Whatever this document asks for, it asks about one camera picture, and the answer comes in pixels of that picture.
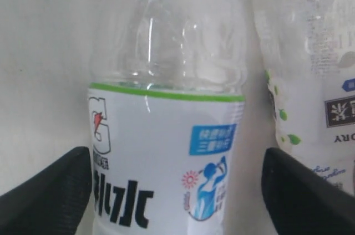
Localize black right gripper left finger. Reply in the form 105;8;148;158
1;146;92;234

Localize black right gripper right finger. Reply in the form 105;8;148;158
262;147;354;234

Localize lime sports drink bottle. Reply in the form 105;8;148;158
88;0;246;234

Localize clear jasmine tea bottle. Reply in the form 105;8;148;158
253;0;354;195

